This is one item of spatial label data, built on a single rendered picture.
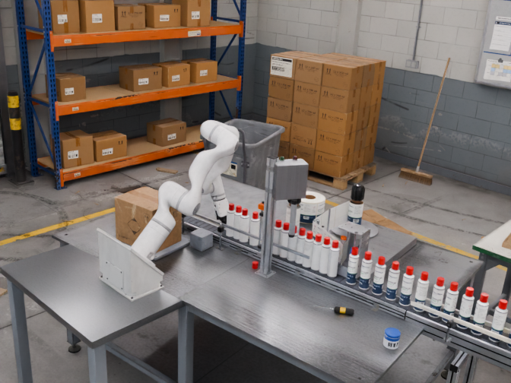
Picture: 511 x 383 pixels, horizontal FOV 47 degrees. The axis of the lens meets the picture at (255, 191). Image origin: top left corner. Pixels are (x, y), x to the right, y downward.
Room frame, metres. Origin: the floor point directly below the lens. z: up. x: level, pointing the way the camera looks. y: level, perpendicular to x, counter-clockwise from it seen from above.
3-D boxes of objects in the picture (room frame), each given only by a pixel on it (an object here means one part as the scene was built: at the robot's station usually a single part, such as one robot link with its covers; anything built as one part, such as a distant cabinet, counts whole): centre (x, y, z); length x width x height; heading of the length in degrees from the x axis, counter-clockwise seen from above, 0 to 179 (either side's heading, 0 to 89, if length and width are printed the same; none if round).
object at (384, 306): (3.01, -0.13, 0.85); 1.65 x 0.11 x 0.05; 54
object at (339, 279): (3.01, -0.13, 0.86); 1.65 x 0.08 x 0.04; 54
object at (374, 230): (3.39, -0.63, 0.89); 0.31 x 0.31 x 0.01
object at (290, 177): (2.87, -0.17, 1.38); 0.17 x 0.10 x 0.19; 109
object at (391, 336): (2.26, -0.65, 0.87); 0.07 x 0.07 x 0.07
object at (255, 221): (3.10, -0.01, 0.98); 0.05 x 0.05 x 0.20
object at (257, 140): (5.76, 0.16, 0.48); 0.89 x 0.63 x 0.96; 156
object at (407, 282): (2.54, -0.77, 0.98); 0.05 x 0.05 x 0.20
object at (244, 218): (3.13, 0.05, 0.98); 0.05 x 0.05 x 0.20
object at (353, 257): (2.72, -0.52, 0.98); 0.05 x 0.05 x 0.20
